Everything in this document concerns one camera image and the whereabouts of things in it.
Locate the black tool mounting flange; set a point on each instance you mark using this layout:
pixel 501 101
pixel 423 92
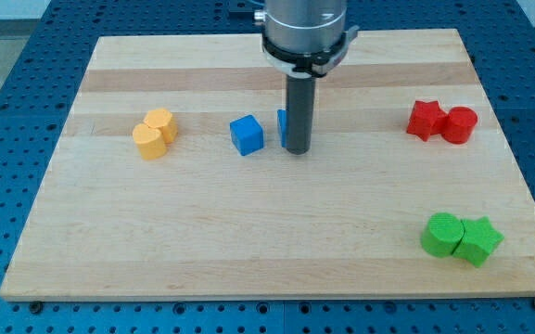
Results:
pixel 317 64

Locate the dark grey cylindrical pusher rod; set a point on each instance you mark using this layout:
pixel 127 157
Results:
pixel 300 104

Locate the blue triangle block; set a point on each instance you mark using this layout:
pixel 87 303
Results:
pixel 282 126

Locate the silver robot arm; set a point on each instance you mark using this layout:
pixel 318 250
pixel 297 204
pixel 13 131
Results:
pixel 305 40

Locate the blue cube block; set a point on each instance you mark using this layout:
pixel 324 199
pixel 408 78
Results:
pixel 247 135

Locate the red star block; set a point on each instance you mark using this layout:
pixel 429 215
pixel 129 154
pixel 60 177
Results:
pixel 426 119

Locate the yellow hexagon block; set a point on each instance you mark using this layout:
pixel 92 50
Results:
pixel 163 120

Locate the red cylinder block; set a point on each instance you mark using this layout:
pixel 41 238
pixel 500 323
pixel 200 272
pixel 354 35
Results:
pixel 459 125

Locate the light wooden board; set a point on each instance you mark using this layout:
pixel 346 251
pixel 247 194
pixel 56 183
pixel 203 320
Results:
pixel 202 222

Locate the yellow heart block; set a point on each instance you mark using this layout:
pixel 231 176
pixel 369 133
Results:
pixel 149 142

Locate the green cylinder block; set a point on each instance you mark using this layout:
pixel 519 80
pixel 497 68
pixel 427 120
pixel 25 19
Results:
pixel 442 234

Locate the green star block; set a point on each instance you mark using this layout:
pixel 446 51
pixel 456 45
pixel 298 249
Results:
pixel 479 241

